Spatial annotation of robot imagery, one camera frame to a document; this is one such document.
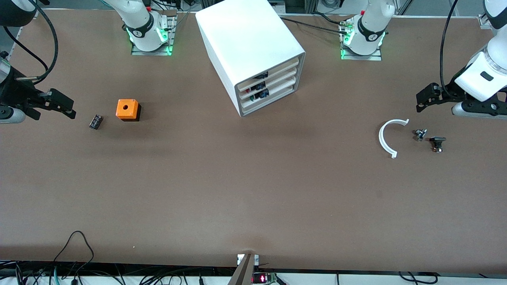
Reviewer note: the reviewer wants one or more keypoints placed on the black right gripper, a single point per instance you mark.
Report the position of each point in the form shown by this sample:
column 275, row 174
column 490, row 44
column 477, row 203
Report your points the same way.
column 12, row 92

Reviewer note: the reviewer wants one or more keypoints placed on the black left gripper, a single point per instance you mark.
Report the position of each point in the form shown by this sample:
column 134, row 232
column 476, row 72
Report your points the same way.
column 448, row 96

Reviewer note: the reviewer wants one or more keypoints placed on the white plastic drawer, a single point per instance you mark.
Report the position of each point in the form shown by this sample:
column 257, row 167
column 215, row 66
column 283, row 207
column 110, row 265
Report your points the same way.
column 283, row 78
column 283, row 96
column 283, row 87
column 283, row 69

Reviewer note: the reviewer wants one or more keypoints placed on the green push button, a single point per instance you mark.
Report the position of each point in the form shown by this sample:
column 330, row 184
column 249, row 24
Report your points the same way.
column 262, row 95

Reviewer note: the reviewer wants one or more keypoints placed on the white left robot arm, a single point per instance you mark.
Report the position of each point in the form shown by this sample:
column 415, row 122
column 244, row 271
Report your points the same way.
column 481, row 77

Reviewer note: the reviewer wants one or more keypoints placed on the black button contact component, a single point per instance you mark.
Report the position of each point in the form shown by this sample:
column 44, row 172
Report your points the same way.
column 437, row 143

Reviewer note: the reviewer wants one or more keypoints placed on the black component in drawer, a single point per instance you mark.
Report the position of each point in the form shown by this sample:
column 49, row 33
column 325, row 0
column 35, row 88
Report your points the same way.
column 261, row 75

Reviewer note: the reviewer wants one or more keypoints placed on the blue red component in drawer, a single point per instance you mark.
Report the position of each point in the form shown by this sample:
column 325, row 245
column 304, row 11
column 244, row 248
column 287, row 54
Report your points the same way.
column 258, row 85

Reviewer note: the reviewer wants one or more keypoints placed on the white drawer cabinet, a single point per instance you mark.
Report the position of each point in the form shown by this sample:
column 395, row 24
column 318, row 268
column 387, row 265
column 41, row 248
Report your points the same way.
column 245, row 43

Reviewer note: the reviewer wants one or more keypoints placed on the small black terminal block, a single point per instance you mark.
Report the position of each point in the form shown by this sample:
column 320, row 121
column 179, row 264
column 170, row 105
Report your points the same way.
column 95, row 122

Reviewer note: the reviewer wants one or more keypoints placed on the small grey metal component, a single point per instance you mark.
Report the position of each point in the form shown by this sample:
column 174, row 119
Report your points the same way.
column 420, row 134

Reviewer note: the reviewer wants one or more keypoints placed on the white curved plastic arc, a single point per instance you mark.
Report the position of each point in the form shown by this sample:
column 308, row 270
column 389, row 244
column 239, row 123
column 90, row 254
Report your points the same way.
column 382, row 136

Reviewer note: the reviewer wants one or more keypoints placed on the orange box with hole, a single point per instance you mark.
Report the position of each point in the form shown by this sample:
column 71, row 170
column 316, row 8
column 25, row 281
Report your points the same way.
column 126, row 109

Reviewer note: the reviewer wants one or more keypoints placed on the small red display device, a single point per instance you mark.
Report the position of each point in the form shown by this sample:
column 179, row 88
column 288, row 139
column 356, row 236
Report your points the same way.
column 262, row 278

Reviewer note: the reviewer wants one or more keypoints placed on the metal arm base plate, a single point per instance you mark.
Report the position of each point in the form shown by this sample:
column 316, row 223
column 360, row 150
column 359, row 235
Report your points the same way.
column 376, row 56
column 168, row 35

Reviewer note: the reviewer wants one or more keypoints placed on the aluminium camera post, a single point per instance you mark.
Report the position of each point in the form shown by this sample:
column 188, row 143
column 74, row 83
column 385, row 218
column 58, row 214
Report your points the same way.
column 243, row 271

